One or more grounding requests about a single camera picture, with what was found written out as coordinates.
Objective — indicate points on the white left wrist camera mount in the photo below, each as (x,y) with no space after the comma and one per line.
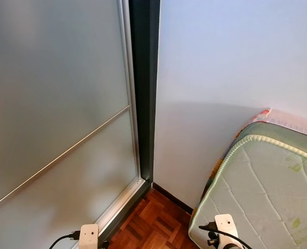
(88,236)

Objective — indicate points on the dark wooden baseboard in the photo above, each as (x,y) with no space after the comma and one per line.
(171,198)

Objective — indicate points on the frosted glass sliding door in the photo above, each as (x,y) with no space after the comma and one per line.
(50,78)

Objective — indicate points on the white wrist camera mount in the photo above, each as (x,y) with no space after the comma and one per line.
(227,224)
(88,236)

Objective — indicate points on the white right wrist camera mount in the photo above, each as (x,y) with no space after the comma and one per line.
(227,224)

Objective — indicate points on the dark door frame post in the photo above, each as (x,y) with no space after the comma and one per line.
(145,78)

